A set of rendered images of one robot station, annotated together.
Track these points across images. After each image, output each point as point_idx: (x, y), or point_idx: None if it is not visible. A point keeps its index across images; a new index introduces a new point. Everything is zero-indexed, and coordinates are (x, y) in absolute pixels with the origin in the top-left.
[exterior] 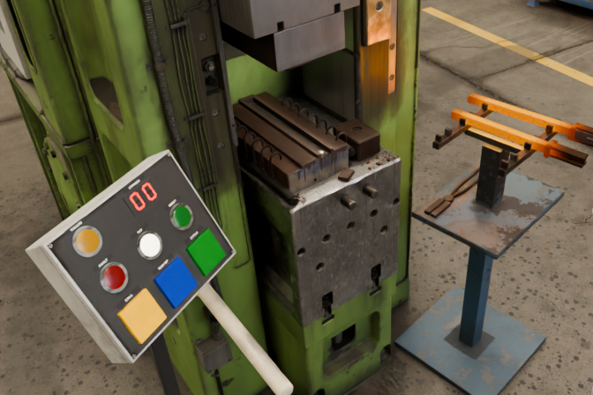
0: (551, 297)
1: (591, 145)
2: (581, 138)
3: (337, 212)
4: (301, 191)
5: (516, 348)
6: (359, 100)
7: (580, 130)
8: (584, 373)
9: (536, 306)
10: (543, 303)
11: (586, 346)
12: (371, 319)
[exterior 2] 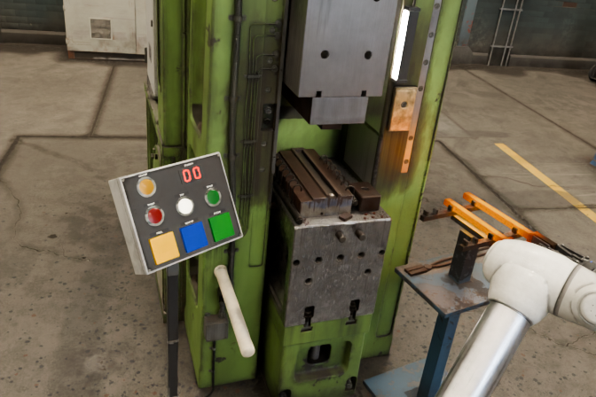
0: (510, 392)
1: None
2: (535, 243)
3: (331, 242)
4: (308, 218)
5: None
6: (376, 171)
7: (536, 237)
8: None
9: (494, 394)
10: (500, 394)
11: None
12: (345, 349)
